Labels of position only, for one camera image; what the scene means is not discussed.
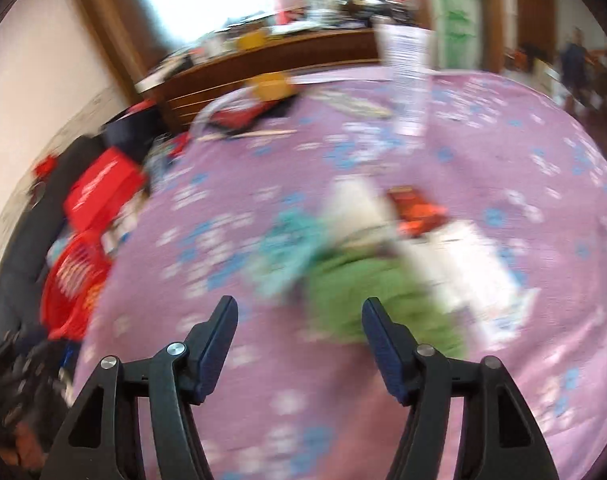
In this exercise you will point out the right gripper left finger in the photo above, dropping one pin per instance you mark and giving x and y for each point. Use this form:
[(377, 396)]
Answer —
[(100, 437)]

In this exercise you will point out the red plastic basket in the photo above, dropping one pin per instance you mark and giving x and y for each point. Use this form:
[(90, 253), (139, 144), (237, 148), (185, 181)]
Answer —
[(73, 287)]

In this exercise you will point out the white medicine box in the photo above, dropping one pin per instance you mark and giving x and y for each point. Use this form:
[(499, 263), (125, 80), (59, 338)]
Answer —
[(462, 270)]

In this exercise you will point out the green knotted towel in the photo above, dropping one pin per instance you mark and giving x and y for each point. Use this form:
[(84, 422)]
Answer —
[(338, 283)]

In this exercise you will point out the red foil snack wrapper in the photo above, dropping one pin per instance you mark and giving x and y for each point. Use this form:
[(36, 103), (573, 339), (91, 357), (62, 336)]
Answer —
[(417, 214)]

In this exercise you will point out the teal tissue pack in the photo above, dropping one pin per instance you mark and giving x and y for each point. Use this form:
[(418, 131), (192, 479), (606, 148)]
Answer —
[(285, 252)]

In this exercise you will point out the black leather sofa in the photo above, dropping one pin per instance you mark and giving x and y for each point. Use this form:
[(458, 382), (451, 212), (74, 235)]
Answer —
[(23, 267)]

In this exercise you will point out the purple floral tablecloth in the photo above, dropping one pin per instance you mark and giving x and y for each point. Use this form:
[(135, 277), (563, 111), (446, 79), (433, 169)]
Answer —
[(293, 403)]

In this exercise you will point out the red gift bag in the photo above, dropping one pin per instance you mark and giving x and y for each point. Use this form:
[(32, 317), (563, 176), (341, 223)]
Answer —
[(99, 194)]

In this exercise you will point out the brown wooden counter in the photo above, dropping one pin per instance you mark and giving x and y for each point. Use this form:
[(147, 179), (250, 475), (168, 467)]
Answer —
[(183, 96)]

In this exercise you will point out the red black pouch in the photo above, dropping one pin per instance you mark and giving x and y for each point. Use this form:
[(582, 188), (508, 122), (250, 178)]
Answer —
[(240, 116)]

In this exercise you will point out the wooden chopstick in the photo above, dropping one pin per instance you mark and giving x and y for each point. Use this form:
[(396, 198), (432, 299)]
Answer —
[(211, 137)]

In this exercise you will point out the green patterned flat packet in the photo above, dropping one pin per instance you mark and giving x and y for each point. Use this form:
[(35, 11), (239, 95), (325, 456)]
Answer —
[(351, 105)]

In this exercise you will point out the yellow bowl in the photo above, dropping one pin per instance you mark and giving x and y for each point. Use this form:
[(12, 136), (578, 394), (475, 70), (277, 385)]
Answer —
[(275, 86)]

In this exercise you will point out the white lotion tube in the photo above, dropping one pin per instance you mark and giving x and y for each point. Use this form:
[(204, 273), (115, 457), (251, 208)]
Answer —
[(404, 51)]

